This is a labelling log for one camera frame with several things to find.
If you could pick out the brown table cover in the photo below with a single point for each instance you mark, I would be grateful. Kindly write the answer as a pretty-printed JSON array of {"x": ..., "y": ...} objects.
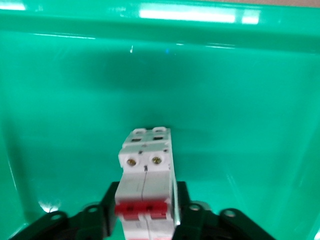
[{"x": 300, "y": 2}]

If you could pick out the green plastic tray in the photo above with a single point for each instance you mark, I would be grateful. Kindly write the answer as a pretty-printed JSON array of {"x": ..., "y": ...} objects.
[{"x": 160, "y": 87}]

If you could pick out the white red circuit breaker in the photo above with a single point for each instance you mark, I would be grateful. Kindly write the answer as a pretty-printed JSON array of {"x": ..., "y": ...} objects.
[{"x": 145, "y": 185}]

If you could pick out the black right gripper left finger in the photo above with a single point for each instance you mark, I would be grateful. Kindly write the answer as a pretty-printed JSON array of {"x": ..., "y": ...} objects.
[{"x": 92, "y": 222}]

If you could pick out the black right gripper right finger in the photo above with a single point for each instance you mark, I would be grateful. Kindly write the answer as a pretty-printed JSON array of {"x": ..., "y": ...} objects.
[{"x": 197, "y": 225}]

